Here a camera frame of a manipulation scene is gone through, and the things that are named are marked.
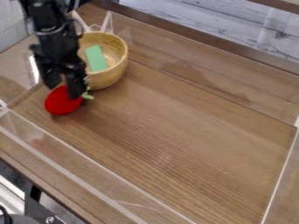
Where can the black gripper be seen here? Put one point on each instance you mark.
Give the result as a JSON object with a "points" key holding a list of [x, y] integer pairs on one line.
{"points": [[56, 56]]}

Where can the red plush fruit green leaves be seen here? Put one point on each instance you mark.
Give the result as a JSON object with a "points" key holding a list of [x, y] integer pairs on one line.
{"points": [[57, 102]]}

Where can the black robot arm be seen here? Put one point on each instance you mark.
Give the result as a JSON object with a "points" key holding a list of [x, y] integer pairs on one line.
{"points": [[45, 10]]}

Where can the green rectangular block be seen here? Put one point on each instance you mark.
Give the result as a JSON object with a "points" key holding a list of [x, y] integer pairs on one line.
{"points": [[96, 59]]}

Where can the wooden bowl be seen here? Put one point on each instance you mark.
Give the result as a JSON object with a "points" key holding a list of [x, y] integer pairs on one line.
{"points": [[114, 50]]}

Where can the clear acrylic tray wall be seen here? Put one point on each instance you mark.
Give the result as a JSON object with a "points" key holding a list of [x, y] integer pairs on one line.
{"points": [[188, 143]]}

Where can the black table leg bracket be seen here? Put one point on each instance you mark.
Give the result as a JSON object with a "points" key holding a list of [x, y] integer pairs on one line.
{"points": [[44, 209]]}

